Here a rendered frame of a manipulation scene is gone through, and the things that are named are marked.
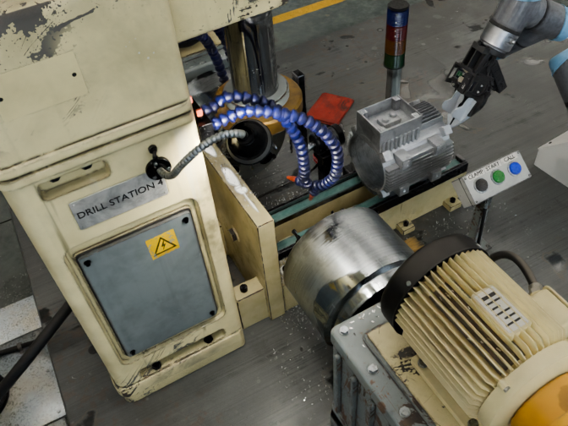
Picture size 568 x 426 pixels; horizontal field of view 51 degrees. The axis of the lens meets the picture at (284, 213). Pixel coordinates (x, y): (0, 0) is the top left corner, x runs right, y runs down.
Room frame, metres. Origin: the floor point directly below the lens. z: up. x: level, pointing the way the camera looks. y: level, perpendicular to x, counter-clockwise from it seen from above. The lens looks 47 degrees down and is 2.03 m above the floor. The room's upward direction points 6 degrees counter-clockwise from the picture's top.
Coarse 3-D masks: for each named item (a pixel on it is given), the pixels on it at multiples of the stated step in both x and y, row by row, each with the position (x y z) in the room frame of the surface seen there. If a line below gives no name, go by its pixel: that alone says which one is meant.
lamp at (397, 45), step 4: (388, 40) 1.47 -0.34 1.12; (404, 40) 1.47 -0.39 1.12; (388, 44) 1.47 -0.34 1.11; (392, 44) 1.46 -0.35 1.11; (396, 44) 1.46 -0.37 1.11; (400, 44) 1.46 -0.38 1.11; (404, 44) 1.47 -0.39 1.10; (388, 48) 1.47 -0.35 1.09; (392, 48) 1.46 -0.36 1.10; (396, 48) 1.46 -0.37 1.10; (400, 48) 1.46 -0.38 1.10; (404, 48) 1.47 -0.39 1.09; (388, 52) 1.47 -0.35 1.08; (392, 52) 1.46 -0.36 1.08; (396, 52) 1.46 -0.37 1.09; (400, 52) 1.46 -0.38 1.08
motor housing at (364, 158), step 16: (432, 112) 1.14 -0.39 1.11; (432, 128) 1.11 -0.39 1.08; (352, 144) 1.16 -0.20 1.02; (416, 144) 1.08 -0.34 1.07; (448, 144) 1.09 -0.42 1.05; (352, 160) 1.15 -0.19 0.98; (368, 160) 1.15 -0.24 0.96; (416, 160) 1.05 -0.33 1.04; (432, 160) 1.06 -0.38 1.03; (448, 160) 1.08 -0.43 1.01; (368, 176) 1.11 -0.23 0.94; (384, 176) 1.02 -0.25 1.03; (400, 176) 1.02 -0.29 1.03; (416, 176) 1.04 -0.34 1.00
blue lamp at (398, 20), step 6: (390, 12) 1.47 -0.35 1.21; (396, 12) 1.46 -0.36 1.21; (402, 12) 1.46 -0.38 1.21; (408, 12) 1.47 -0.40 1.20; (390, 18) 1.47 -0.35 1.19; (396, 18) 1.46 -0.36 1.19; (402, 18) 1.46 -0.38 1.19; (390, 24) 1.47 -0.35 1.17; (396, 24) 1.46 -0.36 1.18; (402, 24) 1.46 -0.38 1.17
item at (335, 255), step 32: (320, 224) 0.77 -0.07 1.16; (352, 224) 0.76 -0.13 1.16; (384, 224) 0.78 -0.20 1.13; (288, 256) 0.74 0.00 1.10; (320, 256) 0.70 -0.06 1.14; (352, 256) 0.68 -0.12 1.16; (384, 256) 0.67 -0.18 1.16; (288, 288) 0.72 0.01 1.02; (320, 288) 0.65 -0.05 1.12; (352, 288) 0.62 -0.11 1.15; (384, 288) 0.61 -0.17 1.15; (320, 320) 0.61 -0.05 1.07
